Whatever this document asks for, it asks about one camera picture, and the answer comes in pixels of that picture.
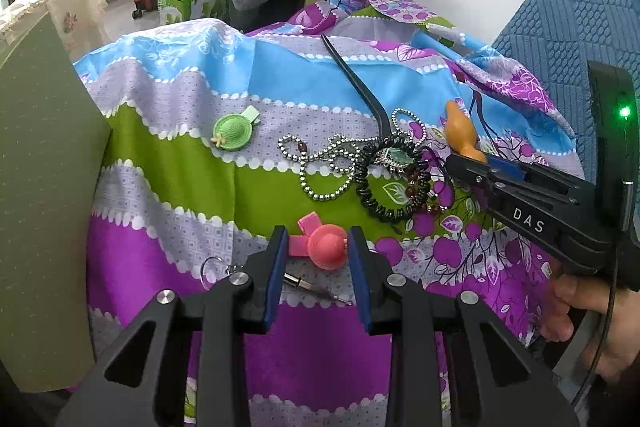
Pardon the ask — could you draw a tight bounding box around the orange plastic hair clip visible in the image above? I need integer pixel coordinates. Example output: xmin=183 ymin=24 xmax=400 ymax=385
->
xmin=444 ymin=101 xmax=487 ymax=164

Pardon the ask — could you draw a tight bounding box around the dark red bead bracelet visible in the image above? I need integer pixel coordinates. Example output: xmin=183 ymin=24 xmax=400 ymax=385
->
xmin=401 ymin=146 xmax=458 ymax=216

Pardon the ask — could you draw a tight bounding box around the silver bead chain necklace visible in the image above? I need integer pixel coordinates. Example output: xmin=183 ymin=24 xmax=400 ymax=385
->
xmin=276 ymin=107 xmax=429 ymax=203

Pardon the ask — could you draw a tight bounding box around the person's right hand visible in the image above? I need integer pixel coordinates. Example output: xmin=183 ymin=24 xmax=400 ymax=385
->
xmin=539 ymin=273 xmax=640 ymax=385

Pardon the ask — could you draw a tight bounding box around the silver keyring with pin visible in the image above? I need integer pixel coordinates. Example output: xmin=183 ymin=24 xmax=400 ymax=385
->
xmin=199 ymin=255 xmax=354 ymax=308

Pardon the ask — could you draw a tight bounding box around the green gem brooch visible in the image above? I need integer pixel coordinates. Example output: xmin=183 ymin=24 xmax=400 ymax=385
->
xmin=378 ymin=147 xmax=414 ymax=171

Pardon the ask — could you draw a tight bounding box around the black hair stick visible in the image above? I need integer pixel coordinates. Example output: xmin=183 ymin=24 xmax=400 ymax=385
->
xmin=320 ymin=35 xmax=392 ymax=138

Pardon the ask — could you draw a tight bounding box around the pink hat hair clip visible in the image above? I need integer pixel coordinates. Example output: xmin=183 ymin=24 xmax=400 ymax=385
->
xmin=288 ymin=212 xmax=347 ymax=271

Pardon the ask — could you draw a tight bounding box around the colourful patterned bed sheet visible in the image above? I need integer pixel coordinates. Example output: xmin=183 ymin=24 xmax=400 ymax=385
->
xmin=75 ymin=0 xmax=582 ymax=426

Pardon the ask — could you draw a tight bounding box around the blue textured headboard cushion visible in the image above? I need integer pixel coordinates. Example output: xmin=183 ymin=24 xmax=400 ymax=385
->
xmin=492 ymin=0 xmax=639 ymax=181

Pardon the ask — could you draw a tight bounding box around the green hat hair clip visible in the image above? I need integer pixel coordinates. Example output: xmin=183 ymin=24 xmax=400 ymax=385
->
xmin=212 ymin=105 xmax=260 ymax=150

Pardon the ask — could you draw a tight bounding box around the green cardboard box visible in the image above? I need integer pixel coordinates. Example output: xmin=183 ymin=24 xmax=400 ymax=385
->
xmin=157 ymin=0 xmax=229 ymax=25

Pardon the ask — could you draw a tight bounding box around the cream embroidered table cover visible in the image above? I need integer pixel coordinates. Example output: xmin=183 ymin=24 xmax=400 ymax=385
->
xmin=1 ymin=0 xmax=111 ymax=62

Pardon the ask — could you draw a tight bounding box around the black cable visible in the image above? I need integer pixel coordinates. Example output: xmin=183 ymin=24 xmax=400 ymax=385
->
xmin=569 ymin=178 xmax=637 ymax=410

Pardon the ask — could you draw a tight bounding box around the black spiral hair tie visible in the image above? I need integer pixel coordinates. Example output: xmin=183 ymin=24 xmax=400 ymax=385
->
xmin=354 ymin=134 xmax=433 ymax=223

